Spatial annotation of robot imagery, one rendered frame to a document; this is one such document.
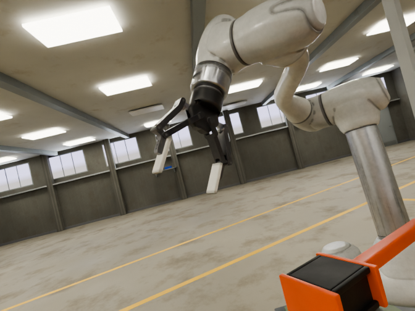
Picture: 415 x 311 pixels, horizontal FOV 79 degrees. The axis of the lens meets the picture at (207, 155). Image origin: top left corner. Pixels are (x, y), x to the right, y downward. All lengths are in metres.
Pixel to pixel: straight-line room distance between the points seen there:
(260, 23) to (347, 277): 0.44
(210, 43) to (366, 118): 0.61
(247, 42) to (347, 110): 0.54
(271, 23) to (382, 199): 0.69
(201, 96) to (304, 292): 0.39
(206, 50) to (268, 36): 0.15
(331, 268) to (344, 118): 0.69
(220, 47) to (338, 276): 0.47
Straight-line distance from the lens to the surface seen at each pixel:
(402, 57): 3.95
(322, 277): 0.37
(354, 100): 1.00
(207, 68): 0.59
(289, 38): 0.54
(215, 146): 0.57
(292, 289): 0.38
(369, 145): 1.00
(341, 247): 1.07
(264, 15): 0.55
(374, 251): 0.46
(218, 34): 0.62
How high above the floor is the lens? 1.46
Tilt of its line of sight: 2 degrees up
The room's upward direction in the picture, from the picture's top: 14 degrees counter-clockwise
